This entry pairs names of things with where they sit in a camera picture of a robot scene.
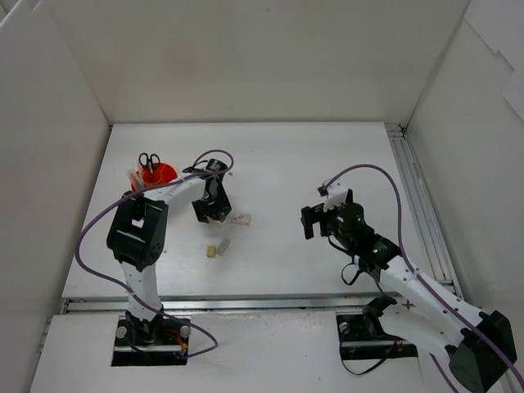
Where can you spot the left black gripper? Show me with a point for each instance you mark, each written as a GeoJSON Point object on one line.
{"type": "Point", "coordinates": [210, 210]}

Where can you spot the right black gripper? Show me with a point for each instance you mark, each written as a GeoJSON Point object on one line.
{"type": "Point", "coordinates": [309, 221]}

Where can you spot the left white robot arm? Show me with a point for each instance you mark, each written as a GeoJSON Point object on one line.
{"type": "Point", "coordinates": [198, 234]}

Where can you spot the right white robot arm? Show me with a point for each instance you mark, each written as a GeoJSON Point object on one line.
{"type": "Point", "coordinates": [478, 346]}

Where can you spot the white eraser in sleeve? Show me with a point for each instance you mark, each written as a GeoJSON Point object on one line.
{"type": "Point", "coordinates": [242, 219]}

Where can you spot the long beige eraser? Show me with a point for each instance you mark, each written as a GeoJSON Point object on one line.
{"type": "Point", "coordinates": [222, 246]}

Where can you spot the small tan eraser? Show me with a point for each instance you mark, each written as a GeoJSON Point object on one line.
{"type": "Point", "coordinates": [211, 251]}

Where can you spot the orange round pen holder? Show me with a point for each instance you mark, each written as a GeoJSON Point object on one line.
{"type": "Point", "coordinates": [164, 174]}

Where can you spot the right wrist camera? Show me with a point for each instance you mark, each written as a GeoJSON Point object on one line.
{"type": "Point", "coordinates": [335, 194]}

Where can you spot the aluminium front rail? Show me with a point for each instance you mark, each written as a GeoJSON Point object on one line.
{"type": "Point", "coordinates": [225, 303]}

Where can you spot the aluminium side rail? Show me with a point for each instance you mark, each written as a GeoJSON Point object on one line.
{"type": "Point", "coordinates": [435, 253]}

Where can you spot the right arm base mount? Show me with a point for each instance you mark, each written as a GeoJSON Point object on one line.
{"type": "Point", "coordinates": [362, 337]}

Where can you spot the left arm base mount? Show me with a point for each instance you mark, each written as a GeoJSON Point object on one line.
{"type": "Point", "coordinates": [166, 345]}

